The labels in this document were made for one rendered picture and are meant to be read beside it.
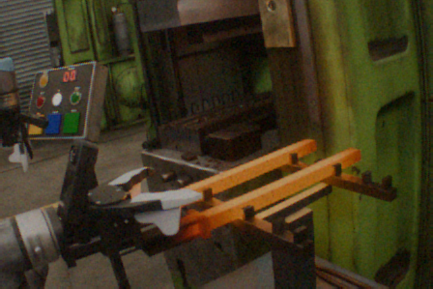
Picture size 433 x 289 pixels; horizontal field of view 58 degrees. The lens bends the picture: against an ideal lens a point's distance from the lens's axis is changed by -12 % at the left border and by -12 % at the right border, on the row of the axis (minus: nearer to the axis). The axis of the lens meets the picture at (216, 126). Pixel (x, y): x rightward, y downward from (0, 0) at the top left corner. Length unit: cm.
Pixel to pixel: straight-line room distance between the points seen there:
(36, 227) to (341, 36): 74
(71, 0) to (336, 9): 524
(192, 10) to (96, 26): 471
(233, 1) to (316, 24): 34
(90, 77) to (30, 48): 746
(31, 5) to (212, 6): 795
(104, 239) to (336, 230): 74
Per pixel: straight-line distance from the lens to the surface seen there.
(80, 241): 60
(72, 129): 155
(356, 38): 103
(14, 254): 57
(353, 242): 116
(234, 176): 83
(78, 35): 599
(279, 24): 107
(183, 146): 127
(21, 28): 901
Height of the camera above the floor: 129
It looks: 14 degrees down
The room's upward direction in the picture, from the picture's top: 9 degrees counter-clockwise
